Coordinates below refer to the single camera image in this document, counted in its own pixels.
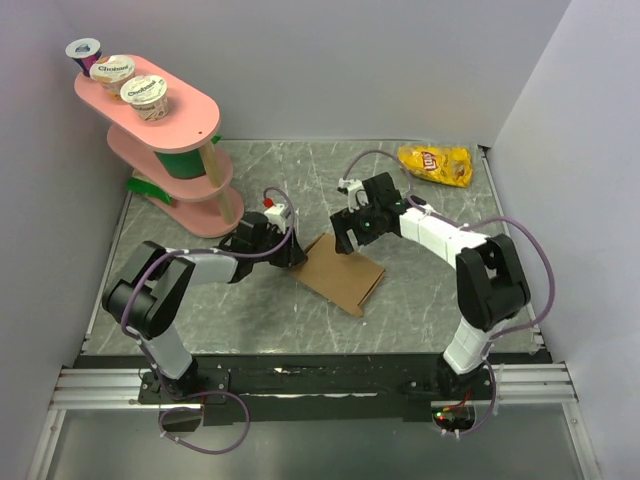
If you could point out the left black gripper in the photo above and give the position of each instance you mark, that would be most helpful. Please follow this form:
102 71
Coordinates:
291 255

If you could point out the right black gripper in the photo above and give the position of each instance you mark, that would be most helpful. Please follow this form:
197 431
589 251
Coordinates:
346 221

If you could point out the brown cardboard box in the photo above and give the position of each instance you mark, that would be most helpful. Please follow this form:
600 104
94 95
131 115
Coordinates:
346 280

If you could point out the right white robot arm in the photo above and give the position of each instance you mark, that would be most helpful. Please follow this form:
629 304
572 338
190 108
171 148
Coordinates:
491 284

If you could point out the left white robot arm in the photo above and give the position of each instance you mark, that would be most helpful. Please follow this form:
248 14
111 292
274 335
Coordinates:
146 294

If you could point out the pink tiered shelf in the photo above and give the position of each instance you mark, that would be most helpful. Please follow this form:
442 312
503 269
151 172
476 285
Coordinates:
206 206

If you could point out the yellow chips bag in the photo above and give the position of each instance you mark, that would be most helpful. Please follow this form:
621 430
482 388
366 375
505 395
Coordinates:
451 166

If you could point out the white Chobani yogurt cup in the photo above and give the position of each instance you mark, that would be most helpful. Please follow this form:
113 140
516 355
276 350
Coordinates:
147 95

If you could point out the orange Chobani yogurt cup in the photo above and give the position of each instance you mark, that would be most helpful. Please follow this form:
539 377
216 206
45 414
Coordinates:
112 72

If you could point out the purple yogurt cup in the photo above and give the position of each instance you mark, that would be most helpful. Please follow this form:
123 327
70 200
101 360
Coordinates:
84 52

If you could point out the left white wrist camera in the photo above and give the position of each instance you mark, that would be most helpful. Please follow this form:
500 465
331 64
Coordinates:
279 214

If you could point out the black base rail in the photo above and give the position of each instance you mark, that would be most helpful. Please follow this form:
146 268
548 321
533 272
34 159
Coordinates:
262 388

